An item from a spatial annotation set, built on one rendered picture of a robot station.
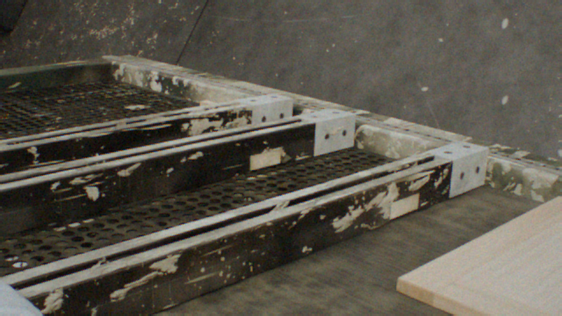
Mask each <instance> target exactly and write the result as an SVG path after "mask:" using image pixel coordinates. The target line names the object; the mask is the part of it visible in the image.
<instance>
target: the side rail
mask: <svg viewBox="0 0 562 316"><path fill-rule="evenodd" d="M111 64H112V63H111V62H110V61H104V60H100V59H89V60H87V61H72V62H62V63H52V64H43V65H38V66H33V67H24V68H6V69H0V93H6V92H14V91H21V90H36V89H41V88H43V87H50V86H58V85H66V84H72V83H87V82H95V81H99V80H103V79H111V78H112V69H111Z"/></svg>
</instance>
